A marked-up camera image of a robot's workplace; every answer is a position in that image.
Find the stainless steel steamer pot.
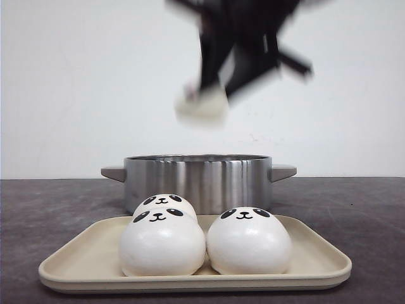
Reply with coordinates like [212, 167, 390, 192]
[101, 154, 297, 215]

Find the white panda bun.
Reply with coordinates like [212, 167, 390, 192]
[174, 84, 229, 128]
[118, 208, 206, 276]
[132, 193, 197, 220]
[206, 207, 292, 275]

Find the white panda bun back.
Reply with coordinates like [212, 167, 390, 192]
[132, 193, 197, 220]

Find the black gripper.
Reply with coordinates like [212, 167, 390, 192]
[173, 1, 311, 97]

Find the beige rectangular tray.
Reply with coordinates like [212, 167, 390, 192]
[38, 213, 352, 293]

